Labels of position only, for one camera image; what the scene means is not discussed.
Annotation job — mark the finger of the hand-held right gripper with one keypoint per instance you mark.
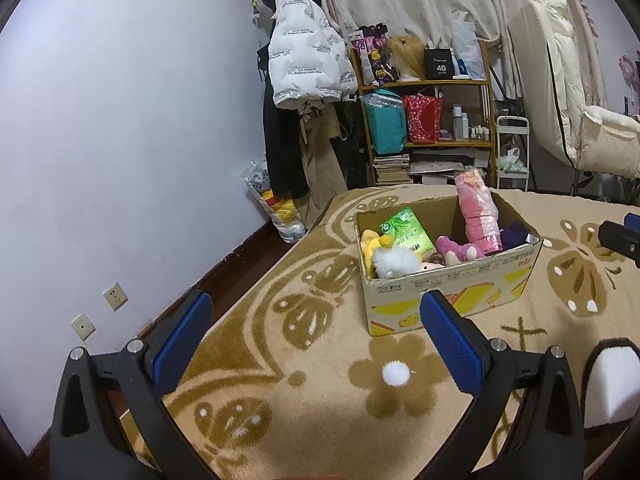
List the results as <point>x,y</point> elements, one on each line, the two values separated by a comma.
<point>633,221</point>
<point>620,240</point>

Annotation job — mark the pink floral decoration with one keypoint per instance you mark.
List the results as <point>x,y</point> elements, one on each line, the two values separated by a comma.
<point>629,67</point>

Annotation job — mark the wooden shelf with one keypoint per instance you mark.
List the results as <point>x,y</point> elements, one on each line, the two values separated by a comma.
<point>425,83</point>

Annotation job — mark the wall socket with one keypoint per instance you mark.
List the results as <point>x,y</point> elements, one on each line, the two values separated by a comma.
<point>115,296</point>
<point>82,327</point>

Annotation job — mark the black coat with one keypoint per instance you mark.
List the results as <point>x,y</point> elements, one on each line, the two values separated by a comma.
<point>282,160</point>

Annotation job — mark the yellow plush toy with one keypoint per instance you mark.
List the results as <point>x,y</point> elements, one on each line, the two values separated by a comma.
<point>370,247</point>

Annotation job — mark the clear plastic bag of toys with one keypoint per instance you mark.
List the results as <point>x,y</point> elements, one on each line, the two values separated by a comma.
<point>285,215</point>

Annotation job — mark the cardboard box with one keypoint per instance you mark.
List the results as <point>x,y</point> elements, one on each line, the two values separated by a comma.
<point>450,280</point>

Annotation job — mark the pink towel packet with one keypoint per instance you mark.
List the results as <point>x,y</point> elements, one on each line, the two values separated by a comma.
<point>477,210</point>

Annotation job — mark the red patterned bag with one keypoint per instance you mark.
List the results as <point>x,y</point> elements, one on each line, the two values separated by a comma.
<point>422,120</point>

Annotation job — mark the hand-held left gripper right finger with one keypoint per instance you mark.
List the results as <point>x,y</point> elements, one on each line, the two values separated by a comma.
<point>452,345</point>

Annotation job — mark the green tissue packet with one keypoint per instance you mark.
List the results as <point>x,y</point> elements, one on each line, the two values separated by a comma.
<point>407,230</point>

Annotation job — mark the pale green bag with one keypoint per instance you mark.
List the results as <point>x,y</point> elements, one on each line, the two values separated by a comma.
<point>510,162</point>

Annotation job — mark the tall white bottle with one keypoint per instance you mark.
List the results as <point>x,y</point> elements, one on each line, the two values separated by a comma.
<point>457,122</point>

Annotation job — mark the blonde wig on head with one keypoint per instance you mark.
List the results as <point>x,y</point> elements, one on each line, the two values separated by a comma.
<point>407,55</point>

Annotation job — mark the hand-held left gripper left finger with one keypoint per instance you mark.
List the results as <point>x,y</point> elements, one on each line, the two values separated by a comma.
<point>182,340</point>

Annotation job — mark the teal bag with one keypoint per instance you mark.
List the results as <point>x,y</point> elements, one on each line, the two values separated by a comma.
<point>387,130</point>

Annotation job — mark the pink plush toy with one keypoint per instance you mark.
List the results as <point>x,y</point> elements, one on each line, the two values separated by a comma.
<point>460,249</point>

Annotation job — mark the beige trench coat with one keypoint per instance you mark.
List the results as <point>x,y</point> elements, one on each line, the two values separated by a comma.
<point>322,170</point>

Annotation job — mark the white fluffy plush toy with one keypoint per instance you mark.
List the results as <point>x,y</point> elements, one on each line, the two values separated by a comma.
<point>395,262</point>

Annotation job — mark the cream padded folding chair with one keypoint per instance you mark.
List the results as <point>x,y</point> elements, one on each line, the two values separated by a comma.
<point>600,135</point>

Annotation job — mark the white plastic bag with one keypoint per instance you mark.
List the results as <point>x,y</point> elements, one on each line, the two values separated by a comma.
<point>465,40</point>

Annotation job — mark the pile of papers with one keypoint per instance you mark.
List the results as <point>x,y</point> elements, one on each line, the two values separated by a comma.
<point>440,167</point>

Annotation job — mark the stack of books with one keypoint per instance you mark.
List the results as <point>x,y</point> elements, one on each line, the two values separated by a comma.
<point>392,170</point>

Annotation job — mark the black box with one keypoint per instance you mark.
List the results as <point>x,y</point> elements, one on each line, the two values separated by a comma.
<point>440,65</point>

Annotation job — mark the printed doll package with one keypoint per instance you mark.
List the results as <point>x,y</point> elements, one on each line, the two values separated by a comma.
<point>372,60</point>

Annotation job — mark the purple plush doll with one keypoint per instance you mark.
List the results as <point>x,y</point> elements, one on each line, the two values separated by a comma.
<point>515,235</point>

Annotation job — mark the white puffer jacket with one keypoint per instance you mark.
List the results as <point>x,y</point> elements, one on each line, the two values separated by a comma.
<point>305,50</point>

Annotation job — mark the white trolley cart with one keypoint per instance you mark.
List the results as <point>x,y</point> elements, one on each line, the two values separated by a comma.
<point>512,122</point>

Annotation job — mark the black hanging garment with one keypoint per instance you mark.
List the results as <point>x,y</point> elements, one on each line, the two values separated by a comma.
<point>355,160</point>

